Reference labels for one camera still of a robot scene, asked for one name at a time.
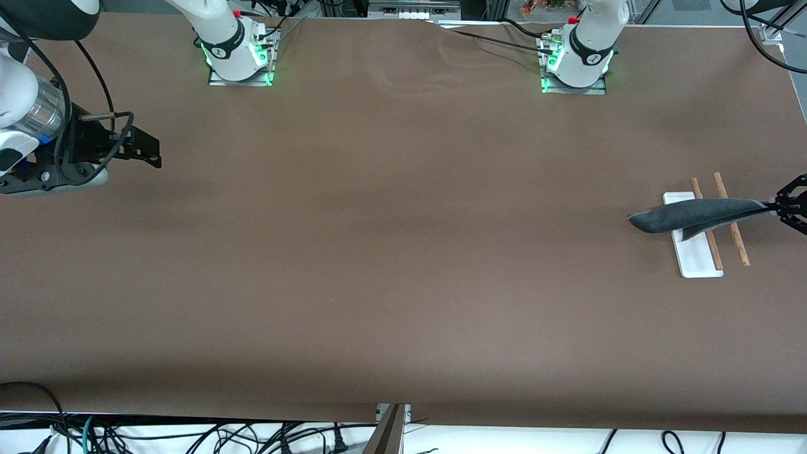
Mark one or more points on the grey metal box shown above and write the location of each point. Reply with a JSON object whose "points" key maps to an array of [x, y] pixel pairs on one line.
{"points": [[413, 6]]}

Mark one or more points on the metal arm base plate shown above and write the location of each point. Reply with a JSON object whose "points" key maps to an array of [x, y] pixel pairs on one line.
{"points": [[217, 80], [599, 88]]}

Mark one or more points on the metal table leg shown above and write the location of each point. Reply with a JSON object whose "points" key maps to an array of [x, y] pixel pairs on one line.
{"points": [[386, 432]]}

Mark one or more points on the dark grey cloth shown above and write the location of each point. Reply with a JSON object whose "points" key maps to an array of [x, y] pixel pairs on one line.
{"points": [[693, 214]]}

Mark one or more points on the white table corner bracket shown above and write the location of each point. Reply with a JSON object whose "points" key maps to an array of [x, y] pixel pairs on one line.
{"points": [[772, 34]]}

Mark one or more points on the white rack base tray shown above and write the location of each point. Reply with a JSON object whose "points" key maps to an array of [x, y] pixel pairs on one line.
{"points": [[696, 258]]}

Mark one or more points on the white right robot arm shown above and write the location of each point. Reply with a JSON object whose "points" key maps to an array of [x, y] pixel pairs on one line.
{"points": [[220, 25]]}

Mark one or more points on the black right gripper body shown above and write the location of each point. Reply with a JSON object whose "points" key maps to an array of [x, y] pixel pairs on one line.
{"points": [[84, 140]]}

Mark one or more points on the wooden rack rod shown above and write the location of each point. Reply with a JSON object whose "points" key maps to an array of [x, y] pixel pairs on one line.
{"points": [[741, 246]]}

